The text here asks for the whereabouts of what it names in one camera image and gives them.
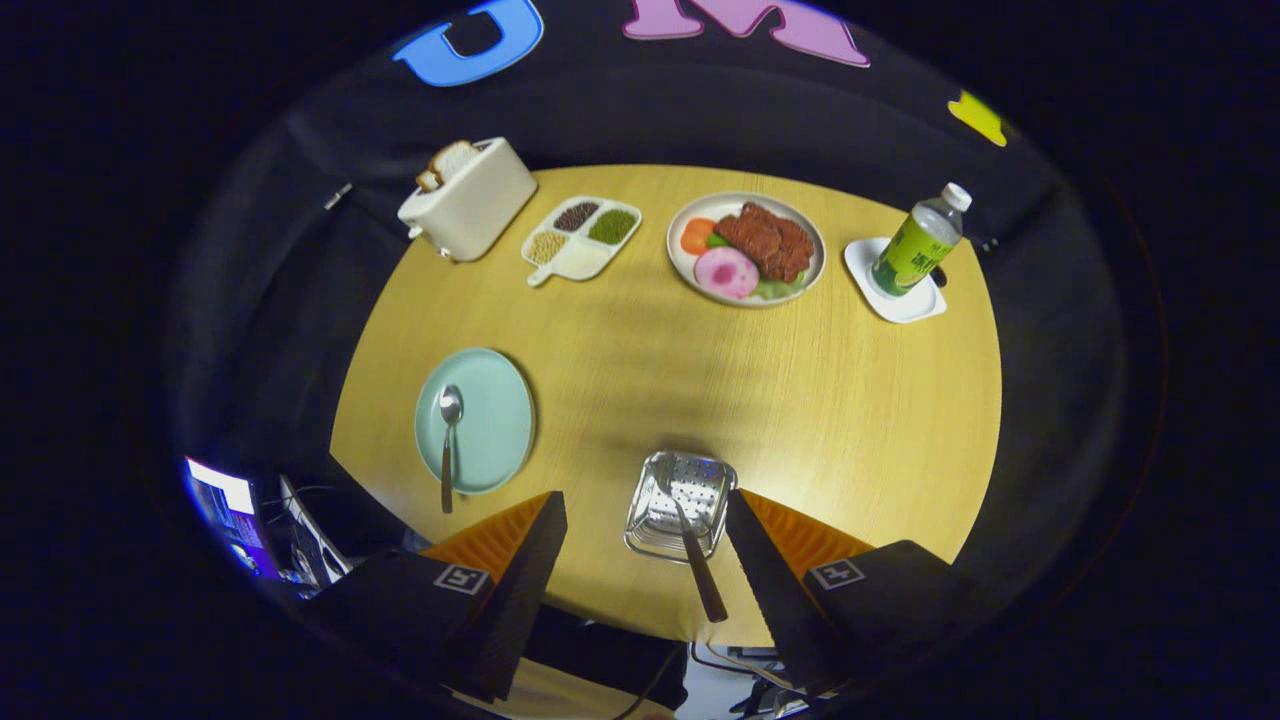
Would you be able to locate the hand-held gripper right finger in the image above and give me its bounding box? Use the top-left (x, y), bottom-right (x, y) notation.
top-left (725, 488), bottom-right (1001, 701)

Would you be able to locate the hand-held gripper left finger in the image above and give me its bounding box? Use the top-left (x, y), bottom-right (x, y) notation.
top-left (300, 490), bottom-right (569, 703)

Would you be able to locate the silver metal spoon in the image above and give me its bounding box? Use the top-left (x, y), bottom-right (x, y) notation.
top-left (438, 384), bottom-right (465, 515)

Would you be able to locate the teal plate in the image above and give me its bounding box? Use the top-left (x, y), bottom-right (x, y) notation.
top-left (414, 347), bottom-right (537, 496)

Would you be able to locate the white laptop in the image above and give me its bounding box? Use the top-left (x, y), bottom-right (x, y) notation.
top-left (278, 475), bottom-right (353, 586)

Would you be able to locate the lit computer screen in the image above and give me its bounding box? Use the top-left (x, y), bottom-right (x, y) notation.
top-left (185, 455), bottom-right (281, 581)

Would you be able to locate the white square coaster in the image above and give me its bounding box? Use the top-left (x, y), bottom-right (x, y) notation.
top-left (843, 236), bottom-right (948, 325)

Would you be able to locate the pink ham slice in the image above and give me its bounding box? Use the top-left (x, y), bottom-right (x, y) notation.
top-left (693, 246), bottom-right (760, 301)

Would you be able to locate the white divided dish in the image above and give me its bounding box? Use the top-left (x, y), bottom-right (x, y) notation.
top-left (521, 195), bottom-right (643, 288)

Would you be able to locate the white dinner plate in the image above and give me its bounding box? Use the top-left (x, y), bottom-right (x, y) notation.
top-left (666, 191), bottom-right (827, 307)

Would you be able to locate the brown steak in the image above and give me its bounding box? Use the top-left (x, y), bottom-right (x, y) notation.
top-left (714, 202), bottom-right (815, 283)

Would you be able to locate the green label drink bottle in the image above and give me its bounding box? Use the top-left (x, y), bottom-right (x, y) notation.
top-left (870, 182), bottom-right (973, 299)

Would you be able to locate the green beans pile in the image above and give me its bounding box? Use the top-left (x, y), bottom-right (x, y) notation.
top-left (588, 208), bottom-right (638, 246)

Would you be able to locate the white toaster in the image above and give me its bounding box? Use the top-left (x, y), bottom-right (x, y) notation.
top-left (397, 137), bottom-right (539, 264)

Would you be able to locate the large toast slice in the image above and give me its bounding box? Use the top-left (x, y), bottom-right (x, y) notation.
top-left (430, 141), bottom-right (482, 187)

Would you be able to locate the brown-handled metal utensil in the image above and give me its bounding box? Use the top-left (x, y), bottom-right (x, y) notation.
top-left (655, 455), bottom-right (729, 624)

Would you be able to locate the metal wire basket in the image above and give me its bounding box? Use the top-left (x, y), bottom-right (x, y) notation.
top-left (624, 450), bottom-right (739, 564)

